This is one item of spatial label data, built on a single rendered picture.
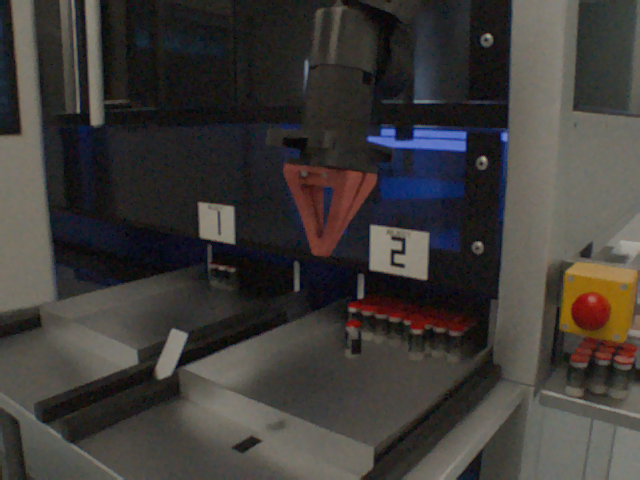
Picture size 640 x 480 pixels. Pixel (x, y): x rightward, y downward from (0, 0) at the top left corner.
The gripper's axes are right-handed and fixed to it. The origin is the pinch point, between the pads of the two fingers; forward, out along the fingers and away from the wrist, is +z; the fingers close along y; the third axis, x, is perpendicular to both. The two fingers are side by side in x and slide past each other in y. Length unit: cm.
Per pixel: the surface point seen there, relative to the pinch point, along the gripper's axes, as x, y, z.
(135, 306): 50, 19, 18
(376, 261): 9.3, 26.1, 3.8
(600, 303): -19.9, 22.4, 3.4
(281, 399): 9.5, 9.1, 18.9
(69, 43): 86, 22, -30
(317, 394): 7.0, 12.4, 18.3
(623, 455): -17, 184, 79
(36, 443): 126, 41, 80
